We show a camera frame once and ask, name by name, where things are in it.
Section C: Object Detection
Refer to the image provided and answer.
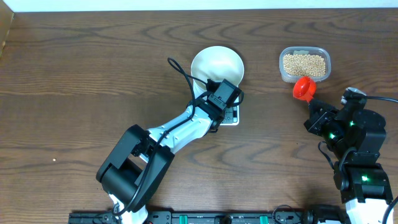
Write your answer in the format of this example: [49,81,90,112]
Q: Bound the white digital kitchen scale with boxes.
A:
[193,80,239,126]

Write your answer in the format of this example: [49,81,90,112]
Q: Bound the red plastic measuring scoop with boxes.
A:
[293,77,317,103]

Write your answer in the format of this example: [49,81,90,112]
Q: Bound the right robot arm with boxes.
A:
[304,98,397,223]

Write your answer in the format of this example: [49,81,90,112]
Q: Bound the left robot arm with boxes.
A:
[96,95,240,223]

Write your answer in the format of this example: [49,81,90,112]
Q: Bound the white ceramic bowl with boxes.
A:
[190,46,244,86]

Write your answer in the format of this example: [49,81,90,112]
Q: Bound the soybeans in container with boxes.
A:
[282,54,326,77]

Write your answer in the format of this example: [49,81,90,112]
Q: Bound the clear plastic soybean container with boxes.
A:
[279,47,331,83]

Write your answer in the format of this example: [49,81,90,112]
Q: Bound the cardboard box edge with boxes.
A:
[0,0,14,55]

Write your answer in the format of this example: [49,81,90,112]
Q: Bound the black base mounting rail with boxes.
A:
[68,210,349,224]

